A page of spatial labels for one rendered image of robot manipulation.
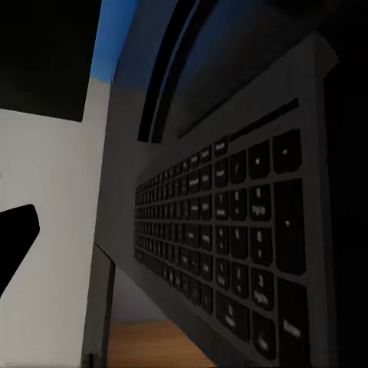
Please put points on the cabinet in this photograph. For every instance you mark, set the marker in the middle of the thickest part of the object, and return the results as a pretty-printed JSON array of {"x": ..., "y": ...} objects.
[{"x": 153, "y": 345}]

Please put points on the desk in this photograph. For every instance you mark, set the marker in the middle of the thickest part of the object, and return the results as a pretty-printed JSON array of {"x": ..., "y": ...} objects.
[{"x": 223, "y": 46}]

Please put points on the room divider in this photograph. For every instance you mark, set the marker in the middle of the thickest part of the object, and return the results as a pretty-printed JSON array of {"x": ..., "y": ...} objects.
[{"x": 115, "y": 20}]

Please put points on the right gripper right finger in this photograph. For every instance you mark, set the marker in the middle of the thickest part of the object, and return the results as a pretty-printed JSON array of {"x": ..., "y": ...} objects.
[{"x": 356, "y": 228}]

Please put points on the monitor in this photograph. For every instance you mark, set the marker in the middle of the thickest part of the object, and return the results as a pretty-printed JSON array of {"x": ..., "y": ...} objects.
[{"x": 46, "y": 49}]

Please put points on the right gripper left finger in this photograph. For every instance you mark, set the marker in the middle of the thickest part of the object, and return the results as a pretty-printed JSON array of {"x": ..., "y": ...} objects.
[{"x": 19, "y": 228}]

